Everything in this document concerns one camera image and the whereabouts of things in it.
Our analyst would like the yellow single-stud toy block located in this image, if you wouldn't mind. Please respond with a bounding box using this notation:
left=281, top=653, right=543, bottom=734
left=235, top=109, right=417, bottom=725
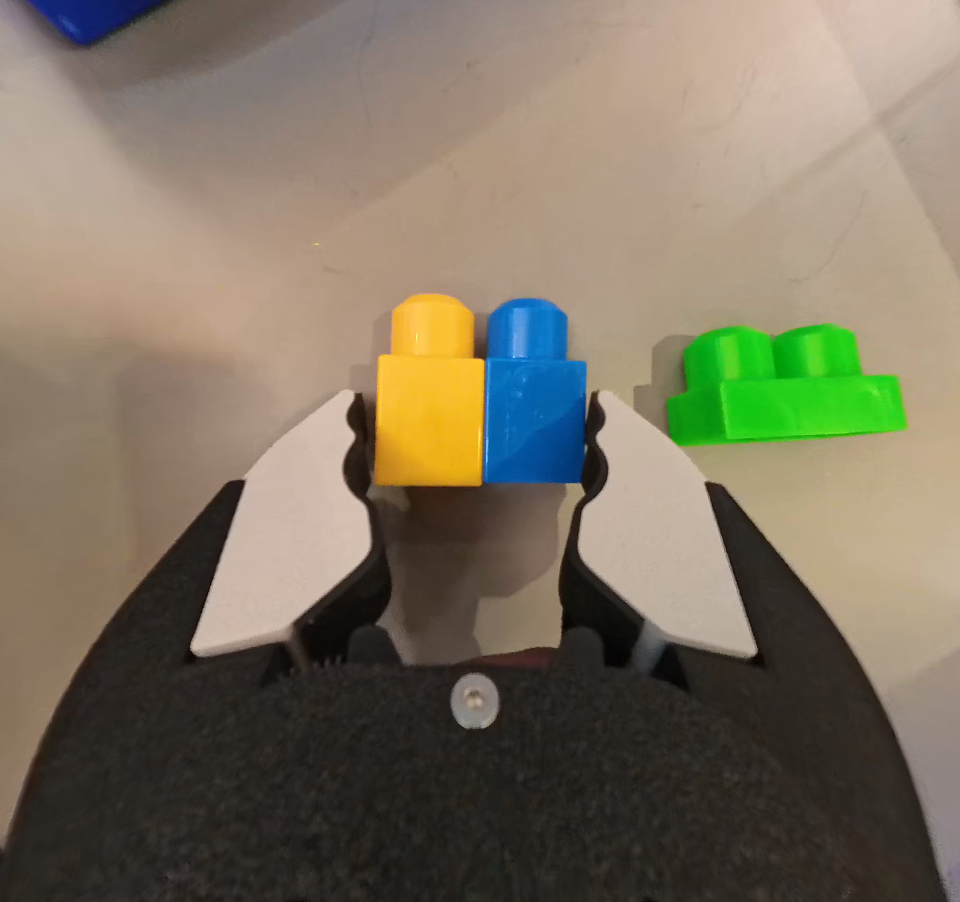
left=372, top=294, right=486, bottom=488

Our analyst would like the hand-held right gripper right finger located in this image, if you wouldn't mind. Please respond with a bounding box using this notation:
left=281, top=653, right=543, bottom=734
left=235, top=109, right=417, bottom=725
left=558, top=389, right=759, bottom=674

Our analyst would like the grey desk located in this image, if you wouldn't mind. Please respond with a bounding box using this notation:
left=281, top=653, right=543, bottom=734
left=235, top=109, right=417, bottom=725
left=0, top=0, right=960, bottom=843

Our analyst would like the blue single-stud toy block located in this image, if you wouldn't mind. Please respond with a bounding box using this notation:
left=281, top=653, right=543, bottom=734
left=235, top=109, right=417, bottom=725
left=482, top=298, right=588, bottom=484

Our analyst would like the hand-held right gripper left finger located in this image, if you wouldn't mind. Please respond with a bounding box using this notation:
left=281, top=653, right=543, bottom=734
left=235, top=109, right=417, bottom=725
left=189, top=389, right=393, bottom=666

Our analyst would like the green two-stud toy block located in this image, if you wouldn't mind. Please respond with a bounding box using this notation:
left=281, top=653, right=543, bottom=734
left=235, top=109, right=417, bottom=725
left=666, top=324, right=907, bottom=447

